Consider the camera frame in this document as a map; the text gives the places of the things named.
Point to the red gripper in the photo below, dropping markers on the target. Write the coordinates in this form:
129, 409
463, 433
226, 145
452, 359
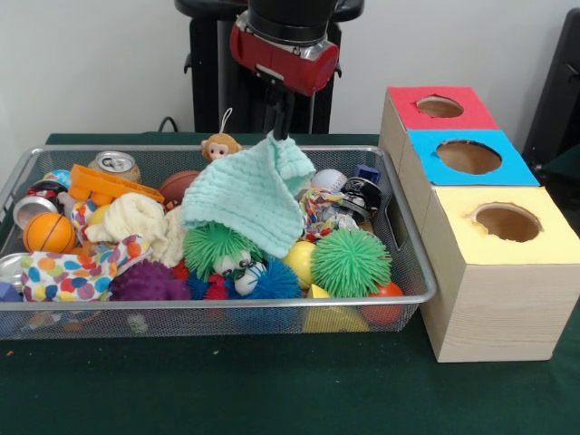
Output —
285, 62

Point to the mint green cloth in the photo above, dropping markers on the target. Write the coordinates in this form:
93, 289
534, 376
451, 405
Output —
249, 195

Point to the wooden box with three holes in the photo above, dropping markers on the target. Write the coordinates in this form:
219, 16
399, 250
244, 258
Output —
489, 308

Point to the brown monkey plush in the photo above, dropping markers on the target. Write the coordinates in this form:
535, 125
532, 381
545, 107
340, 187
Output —
220, 145

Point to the yellow ball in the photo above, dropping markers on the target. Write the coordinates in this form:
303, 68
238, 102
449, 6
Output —
304, 263

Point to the green spiky ball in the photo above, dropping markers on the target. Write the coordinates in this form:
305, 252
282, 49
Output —
213, 249
352, 263

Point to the cream cloth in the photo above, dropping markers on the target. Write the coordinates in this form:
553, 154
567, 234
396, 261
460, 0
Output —
136, 217

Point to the orange plastic toy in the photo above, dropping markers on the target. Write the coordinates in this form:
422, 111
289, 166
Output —
104, 184

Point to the purple spiky ball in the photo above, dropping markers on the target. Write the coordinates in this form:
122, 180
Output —
145, 281

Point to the small orange basketball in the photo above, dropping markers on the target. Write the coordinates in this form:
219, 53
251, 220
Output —
50, 232

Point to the polka dot cloth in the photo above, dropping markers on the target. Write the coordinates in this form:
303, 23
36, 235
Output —
72, 272

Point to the dark green tablecloth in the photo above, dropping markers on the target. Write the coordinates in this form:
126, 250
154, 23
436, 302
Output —
272, 390

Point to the black upright panel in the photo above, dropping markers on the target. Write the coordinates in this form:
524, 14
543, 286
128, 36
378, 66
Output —
564, 91

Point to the side table with green cloth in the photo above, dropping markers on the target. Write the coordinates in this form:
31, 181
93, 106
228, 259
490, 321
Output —
566, 168

